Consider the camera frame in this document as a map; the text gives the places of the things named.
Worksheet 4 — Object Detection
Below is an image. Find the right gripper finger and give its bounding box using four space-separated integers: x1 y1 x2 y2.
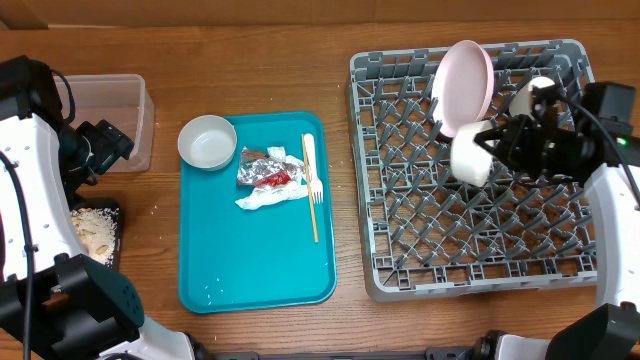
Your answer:
531 85 561 128
474 117 538 170

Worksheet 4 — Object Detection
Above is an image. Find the white paper cup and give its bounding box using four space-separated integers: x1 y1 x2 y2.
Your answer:
509 76 555 118

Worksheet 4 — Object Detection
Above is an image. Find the white bowl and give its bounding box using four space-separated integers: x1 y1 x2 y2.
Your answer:
450 121 493 187

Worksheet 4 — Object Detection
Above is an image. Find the pink round plate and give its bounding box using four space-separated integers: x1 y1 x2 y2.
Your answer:
431 40 494 138

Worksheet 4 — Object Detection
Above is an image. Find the grey bowl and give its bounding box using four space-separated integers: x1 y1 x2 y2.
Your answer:
177 115 237 171

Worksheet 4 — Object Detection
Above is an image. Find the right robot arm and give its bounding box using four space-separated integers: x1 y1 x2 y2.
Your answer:
473 82 639 360

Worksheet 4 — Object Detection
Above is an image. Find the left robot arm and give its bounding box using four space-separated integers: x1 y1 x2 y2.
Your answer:
1 56 208 359

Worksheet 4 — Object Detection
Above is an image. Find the grey plastic dishwasher rack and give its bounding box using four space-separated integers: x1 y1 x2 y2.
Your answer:
346 48 597 302

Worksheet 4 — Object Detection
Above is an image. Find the black plastic tray bin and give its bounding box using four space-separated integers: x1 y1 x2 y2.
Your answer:
70 198 124 271

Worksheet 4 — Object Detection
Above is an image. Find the clear plastic bin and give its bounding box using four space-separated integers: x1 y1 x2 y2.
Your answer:
66 74 155 172

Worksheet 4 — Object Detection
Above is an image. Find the pile of rice and peanuts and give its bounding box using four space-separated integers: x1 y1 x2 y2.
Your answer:
71 208 118 266

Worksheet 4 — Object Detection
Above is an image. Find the foil snack wrapper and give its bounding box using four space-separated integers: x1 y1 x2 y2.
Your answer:
236 146 305 187

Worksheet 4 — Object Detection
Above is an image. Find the crumpled white tissue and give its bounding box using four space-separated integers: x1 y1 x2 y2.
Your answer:
235 174 308 210

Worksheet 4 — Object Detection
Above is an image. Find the teal plastic serving tray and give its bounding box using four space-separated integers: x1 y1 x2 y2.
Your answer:
179 111 337 314

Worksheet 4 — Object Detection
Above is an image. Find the white plastic fork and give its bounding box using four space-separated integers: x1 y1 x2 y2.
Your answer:
303 133 324 204

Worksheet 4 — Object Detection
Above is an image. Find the wooden chopstick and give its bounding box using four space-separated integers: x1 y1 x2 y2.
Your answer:
302 134 319 244

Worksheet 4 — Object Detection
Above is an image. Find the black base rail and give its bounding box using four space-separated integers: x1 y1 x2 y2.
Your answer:
211 346 475 360

